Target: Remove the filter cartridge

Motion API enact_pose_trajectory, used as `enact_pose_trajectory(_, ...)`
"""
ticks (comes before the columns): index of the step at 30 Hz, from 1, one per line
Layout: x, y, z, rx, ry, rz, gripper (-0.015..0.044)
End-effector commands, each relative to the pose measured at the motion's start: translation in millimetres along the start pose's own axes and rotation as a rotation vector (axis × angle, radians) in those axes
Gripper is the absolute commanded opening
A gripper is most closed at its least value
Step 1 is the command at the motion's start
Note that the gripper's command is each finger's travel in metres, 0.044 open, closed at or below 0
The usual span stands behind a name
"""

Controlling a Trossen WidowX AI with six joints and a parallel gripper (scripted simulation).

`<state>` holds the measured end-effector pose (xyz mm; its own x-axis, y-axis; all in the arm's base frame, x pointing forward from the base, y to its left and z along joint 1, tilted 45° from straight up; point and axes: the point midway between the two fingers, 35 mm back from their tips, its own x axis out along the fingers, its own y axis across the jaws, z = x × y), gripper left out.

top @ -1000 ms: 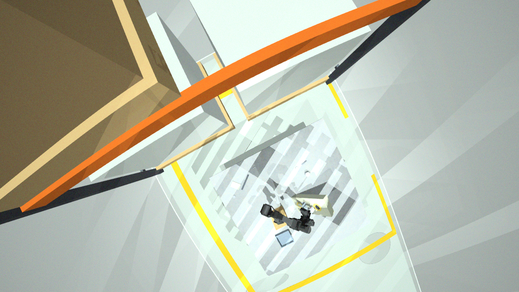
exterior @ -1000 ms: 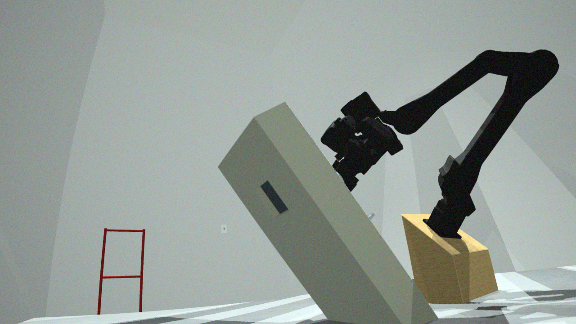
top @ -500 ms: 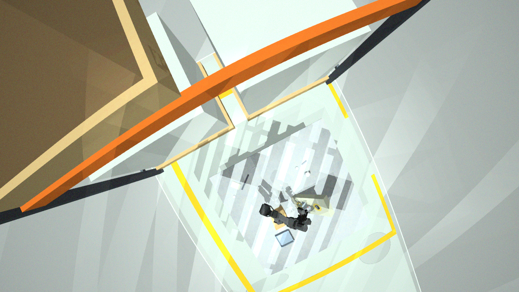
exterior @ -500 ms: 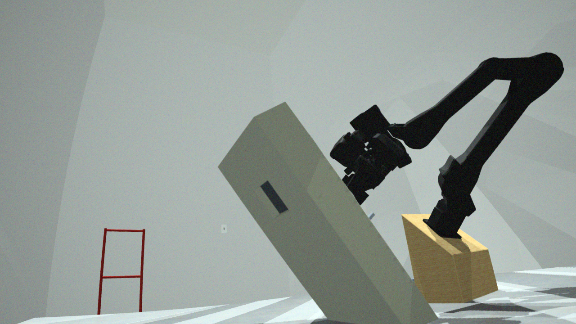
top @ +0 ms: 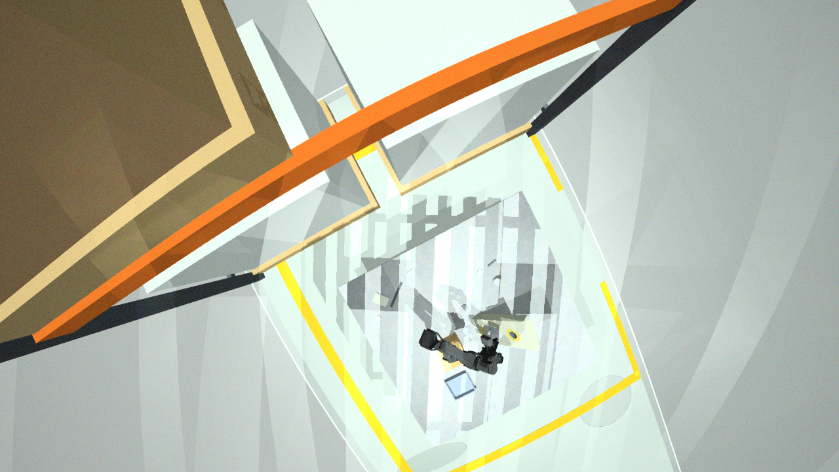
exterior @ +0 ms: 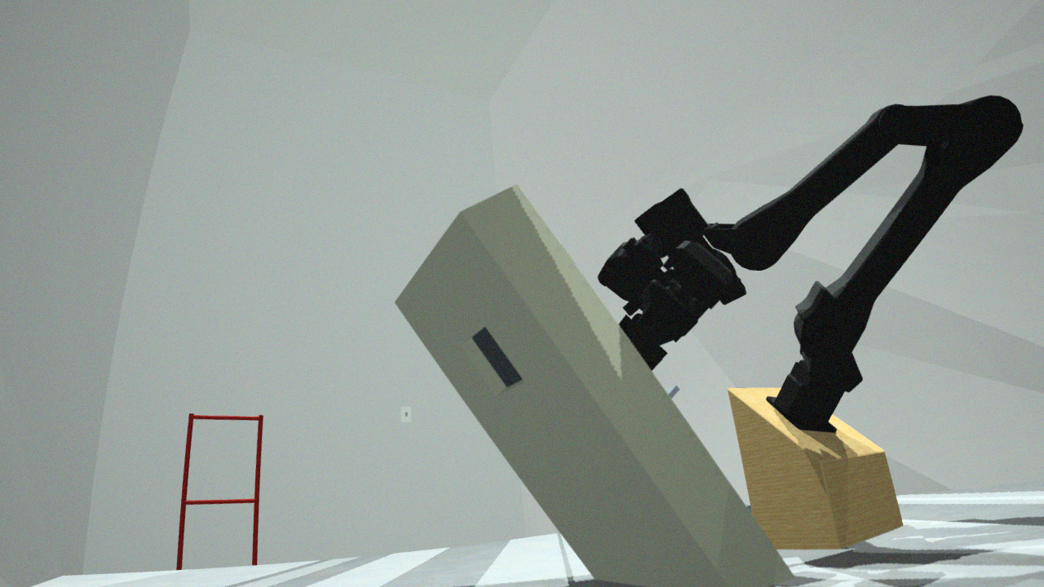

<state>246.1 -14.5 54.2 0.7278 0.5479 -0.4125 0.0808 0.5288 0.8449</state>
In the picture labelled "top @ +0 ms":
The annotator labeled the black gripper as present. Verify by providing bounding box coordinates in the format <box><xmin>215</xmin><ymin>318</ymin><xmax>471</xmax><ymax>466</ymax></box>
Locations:
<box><xmin>480</xmin><ymin>334</ymin><xmax>499</xmax><ymax>360</ymax></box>

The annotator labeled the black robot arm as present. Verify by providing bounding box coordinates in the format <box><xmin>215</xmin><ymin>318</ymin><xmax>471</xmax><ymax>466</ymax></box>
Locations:
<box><xmin>419</xmin><ymin>329</ymin><xmax>503</xmax><ymax>375</ymax></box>

